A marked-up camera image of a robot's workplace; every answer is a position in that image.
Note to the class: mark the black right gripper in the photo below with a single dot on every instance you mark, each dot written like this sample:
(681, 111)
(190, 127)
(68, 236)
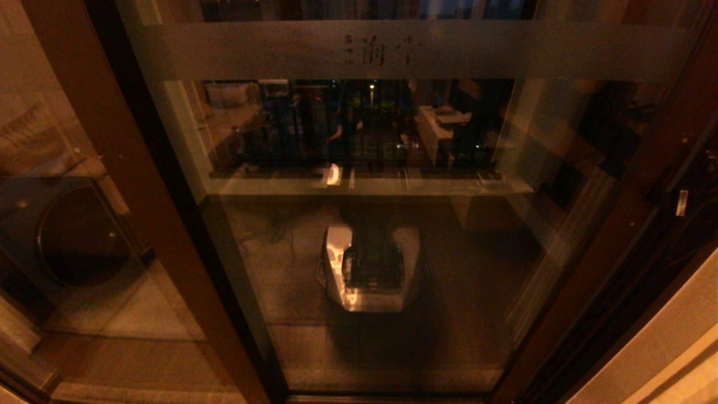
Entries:
(681, 202)

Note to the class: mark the brown framed sliding glass door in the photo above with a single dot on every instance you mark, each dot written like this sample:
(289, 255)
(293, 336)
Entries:
(449, 50)

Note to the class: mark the dark brown door jamb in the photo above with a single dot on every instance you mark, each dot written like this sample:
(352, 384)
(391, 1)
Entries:
(662, 292)

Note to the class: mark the long black metal balcony railing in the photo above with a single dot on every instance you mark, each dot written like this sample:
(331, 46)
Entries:
(303, 134)

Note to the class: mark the brown framed fixed glass panel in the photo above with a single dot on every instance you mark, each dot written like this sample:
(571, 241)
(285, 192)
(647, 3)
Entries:
(140, 185)

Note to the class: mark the grey front-loading washing machine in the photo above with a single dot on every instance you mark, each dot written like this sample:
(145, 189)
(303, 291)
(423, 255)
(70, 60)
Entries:
(84, 235)

